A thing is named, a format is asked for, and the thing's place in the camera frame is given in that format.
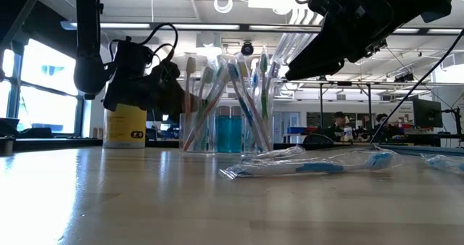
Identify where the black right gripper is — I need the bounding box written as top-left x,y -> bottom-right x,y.
284,0 -> 396,81

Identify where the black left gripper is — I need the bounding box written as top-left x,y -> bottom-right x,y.
104,43 -> 206,123

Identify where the clear acrylic organizer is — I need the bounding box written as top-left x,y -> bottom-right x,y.
178,110 -> 276,154

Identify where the red toothbrush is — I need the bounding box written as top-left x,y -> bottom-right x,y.
183,55 -> 199,148

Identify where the person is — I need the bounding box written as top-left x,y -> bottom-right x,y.
373,112 -> 399,141
331,110 -> 355,143

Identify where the yellow canister with white lid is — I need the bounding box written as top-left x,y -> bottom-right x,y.
103,103 -> 148,149

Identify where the long ceiling light bar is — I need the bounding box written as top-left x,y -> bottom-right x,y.
59,19 -> 323,33

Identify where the black computer monitor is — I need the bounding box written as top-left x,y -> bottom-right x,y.
412,98 -> 444,129

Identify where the black monitor stand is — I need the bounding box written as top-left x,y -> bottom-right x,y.
440,106 -> 464,146

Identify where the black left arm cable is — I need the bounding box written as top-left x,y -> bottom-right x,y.
139,22 -> 179,63

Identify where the black cable stub loop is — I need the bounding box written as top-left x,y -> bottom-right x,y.
302,133 -> 335,147

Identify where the black cable to right arm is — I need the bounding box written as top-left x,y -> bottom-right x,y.
369,27 -> 464,144

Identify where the white cable coil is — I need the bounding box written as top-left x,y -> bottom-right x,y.
212,0 -> 234,14

